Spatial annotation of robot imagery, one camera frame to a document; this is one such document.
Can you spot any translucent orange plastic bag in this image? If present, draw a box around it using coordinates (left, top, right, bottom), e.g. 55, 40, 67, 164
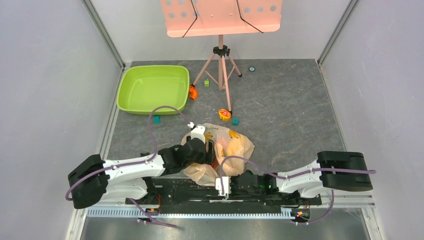
183, 123, 255, 187

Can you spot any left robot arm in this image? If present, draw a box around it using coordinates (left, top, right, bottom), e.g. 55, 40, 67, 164
65, 138, 215, 209

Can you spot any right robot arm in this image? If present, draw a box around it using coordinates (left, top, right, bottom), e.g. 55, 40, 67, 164
215, 151, 376, 204

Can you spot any red fake fruit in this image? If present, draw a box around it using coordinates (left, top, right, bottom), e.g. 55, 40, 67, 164
211, 159, 219, 168

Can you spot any teal small cube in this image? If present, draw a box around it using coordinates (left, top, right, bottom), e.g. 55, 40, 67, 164
232, 118, 240, 126

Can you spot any yellow red toy fruit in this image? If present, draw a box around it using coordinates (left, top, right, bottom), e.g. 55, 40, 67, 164
218, 108, 232, 122

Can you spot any orange toy by basin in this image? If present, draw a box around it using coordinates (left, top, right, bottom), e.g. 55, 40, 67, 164
188, 85, 198, 100

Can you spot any green plastic basin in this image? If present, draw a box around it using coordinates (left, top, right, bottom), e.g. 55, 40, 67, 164
116, 65, 190, 115

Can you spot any pink music stand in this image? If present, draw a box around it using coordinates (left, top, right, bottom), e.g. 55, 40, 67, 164
160, 0, 283, 114

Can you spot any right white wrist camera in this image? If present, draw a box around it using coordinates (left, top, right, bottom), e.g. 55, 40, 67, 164
215, 176, 231, 200

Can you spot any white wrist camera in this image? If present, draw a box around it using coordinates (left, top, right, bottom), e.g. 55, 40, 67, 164
215, 176, 231, 200
187, 121, 207, 144

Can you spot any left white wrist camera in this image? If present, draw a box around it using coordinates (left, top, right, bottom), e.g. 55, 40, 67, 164
187, 121, 207, 144

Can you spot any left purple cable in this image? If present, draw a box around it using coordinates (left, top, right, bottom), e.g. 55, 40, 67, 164
64, 105, 195, 229

